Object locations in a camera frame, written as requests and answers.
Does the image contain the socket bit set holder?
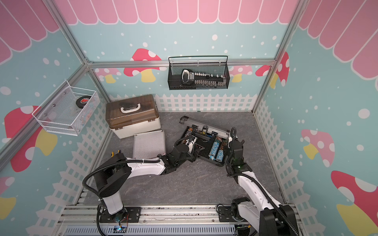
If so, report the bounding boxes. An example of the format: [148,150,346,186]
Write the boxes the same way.
[180,69,227,87]

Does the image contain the black plastic poker case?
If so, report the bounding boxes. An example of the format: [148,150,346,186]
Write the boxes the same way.
[180,116,230,167]

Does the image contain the white wire wall basket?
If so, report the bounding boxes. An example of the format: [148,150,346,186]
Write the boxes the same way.
[32,81,100,136]

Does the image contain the silver aluminium poker case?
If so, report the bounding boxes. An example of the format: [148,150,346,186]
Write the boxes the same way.
[133,130,166,159]

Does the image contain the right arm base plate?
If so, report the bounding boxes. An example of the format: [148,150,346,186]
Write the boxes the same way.
[216,204,260,223]

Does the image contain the aluminium front rail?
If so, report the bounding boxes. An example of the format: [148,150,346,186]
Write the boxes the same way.
[53,205,253,236]

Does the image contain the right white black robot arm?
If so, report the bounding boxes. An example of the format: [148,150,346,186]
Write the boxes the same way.
[225,127,300,236]

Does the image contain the black tape roll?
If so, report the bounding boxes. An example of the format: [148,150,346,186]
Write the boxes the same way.
[75,95,91,109]

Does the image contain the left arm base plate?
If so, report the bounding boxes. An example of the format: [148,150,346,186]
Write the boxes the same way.
[99,207,141,224]

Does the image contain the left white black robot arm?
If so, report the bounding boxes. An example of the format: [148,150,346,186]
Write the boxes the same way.
[82,136,197,215]

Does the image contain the small green circuit board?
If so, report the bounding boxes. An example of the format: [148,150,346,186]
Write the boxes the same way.
[113,226,127,234]

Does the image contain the black wire wall basket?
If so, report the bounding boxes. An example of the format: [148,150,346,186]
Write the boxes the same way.
[167,56,230,90]

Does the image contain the brown lid storage box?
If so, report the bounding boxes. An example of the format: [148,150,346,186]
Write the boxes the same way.
[105,94,161,139]

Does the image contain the yellow handled pliers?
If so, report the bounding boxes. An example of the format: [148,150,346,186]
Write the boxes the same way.
[111,150,121,157]

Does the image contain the poker chip stack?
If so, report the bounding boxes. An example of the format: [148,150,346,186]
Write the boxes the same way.
[216,144,226,163]
[209,139,220,160]

